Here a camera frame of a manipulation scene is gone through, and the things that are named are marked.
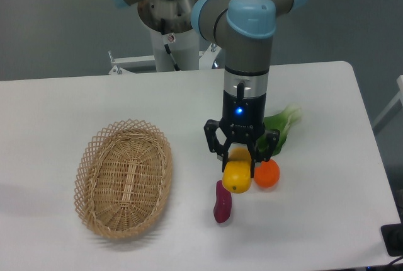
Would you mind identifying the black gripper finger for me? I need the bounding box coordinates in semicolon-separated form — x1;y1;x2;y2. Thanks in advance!
203;119;234;173
246;129;280;178

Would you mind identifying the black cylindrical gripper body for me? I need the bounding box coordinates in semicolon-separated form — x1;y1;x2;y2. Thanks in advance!
220;69;268;144

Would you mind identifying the yellow toy mango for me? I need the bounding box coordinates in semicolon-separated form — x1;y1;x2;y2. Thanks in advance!
222;147;252;193

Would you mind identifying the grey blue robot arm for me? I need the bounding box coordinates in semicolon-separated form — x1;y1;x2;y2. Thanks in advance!
113;0;307;166

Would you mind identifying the woven wicker oval basket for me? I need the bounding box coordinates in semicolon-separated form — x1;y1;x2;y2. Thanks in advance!
74;119;173;239

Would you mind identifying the green toy bok choy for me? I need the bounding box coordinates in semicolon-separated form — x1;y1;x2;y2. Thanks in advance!
258;103;302;156

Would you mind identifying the orange toy fruit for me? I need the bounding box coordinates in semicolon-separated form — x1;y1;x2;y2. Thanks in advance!
254;159;280;188

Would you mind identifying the purple toy sweet potato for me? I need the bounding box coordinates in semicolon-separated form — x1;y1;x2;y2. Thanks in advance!
213;180;232;224

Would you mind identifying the white furniture leg right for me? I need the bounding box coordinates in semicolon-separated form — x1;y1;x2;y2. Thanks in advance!
372;75;402;135

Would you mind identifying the black device at table edge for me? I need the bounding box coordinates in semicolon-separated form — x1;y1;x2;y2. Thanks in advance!
380;223;402;257

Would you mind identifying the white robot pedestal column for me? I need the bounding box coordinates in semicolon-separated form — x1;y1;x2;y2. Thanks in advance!
137;0;205;72

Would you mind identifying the black cable on pedestal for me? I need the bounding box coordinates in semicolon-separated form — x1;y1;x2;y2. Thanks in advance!
160;18;181;72

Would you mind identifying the white metal base frame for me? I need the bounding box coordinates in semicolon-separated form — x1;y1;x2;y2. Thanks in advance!
108;43;225;75

